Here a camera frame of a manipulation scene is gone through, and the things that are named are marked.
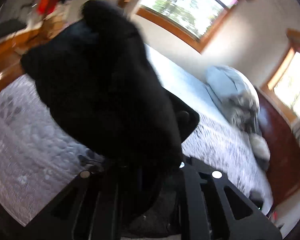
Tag black pants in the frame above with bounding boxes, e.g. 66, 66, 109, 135
20, 0, 199, 236

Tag light grey cloth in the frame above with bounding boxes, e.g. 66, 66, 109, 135
249, 133, 270, 161

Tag grey quilted bedspread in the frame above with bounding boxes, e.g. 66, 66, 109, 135
0, 75, 274, 226

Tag dark wooden headboard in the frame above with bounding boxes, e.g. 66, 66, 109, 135
256, 89, 300, 207

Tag grey folded comforter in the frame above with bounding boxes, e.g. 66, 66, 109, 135
205, 66, 262, 135

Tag light blue bed sheet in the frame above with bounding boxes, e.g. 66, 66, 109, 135
145, 45, 216, 117

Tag wooden framed window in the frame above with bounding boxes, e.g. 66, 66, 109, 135
117, 0, 251, 53
261, 29, 300, 123

